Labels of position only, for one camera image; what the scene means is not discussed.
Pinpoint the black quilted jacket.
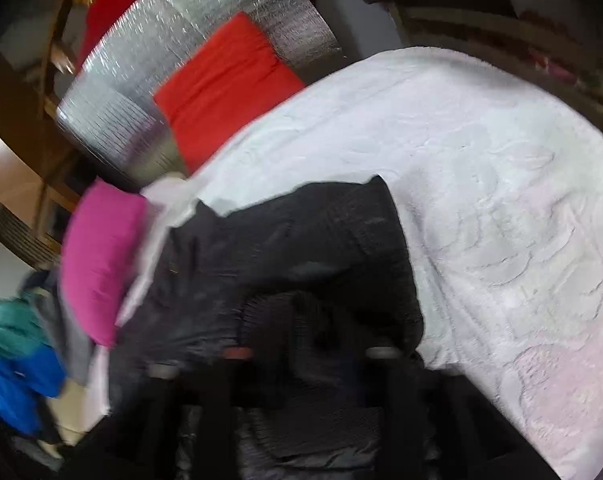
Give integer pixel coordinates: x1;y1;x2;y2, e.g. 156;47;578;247
60;177;554;479

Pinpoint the red pillow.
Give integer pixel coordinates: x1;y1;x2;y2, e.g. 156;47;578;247
153;12;305;174

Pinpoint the magenta pillow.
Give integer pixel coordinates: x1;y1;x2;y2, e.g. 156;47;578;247
59;179;148;348

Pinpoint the white embossed bed cover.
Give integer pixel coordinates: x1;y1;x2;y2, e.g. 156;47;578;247
89;48;603;479

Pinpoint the silver foil insulation panel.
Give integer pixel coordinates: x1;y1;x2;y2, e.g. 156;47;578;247
55;0;343;188

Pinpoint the grey garment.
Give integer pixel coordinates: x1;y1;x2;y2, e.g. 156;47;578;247
23;266;94;386

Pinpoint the wooden stair railing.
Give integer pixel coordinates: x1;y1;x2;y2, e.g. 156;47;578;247
32;0;93;248

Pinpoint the teal shirt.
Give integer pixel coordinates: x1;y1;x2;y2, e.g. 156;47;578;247
0;297;49;359

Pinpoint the wooden side table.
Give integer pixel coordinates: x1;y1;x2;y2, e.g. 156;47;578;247
321;0;603;151

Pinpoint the blue jacket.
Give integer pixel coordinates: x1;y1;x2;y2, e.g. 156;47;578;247
0;344;66;437

